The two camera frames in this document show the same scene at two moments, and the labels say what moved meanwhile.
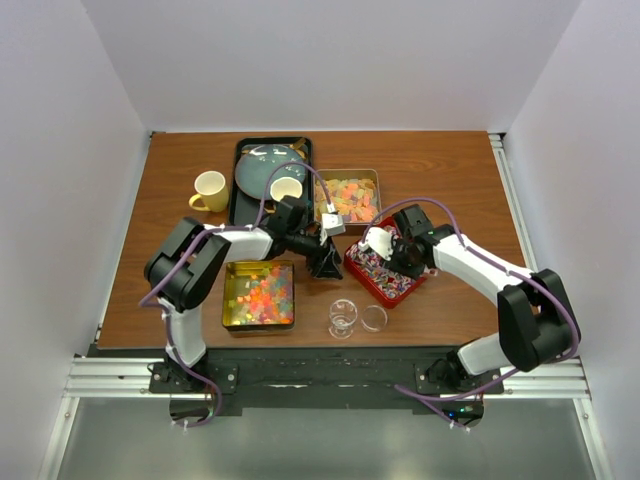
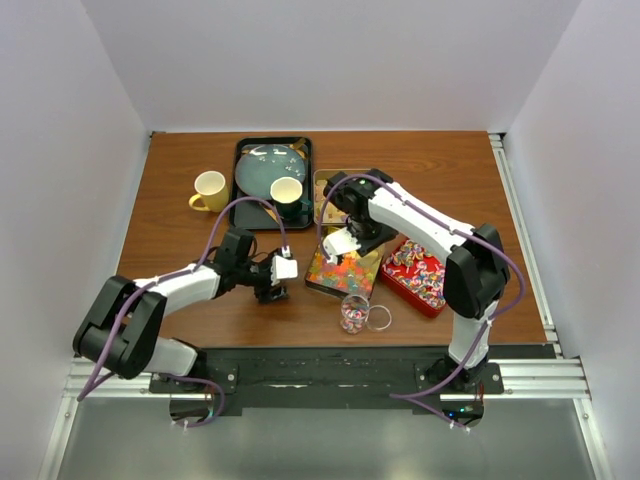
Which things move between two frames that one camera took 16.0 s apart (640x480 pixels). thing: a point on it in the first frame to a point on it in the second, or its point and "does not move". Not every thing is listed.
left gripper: x=324 y=263 to x=263 y=293
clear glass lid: x=374 y=318 does not move
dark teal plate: x=256 y=162 does not move
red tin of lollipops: x=375 y=274 to x=418 y=275
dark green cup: x=285 y=186 does not move
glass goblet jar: x=342 y=313 to x=354 y=309
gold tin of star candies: x=259 y=293 to x=353 y=275
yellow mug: x=214 y=191 does not move
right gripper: x=413 y=272 to x=369 y=245
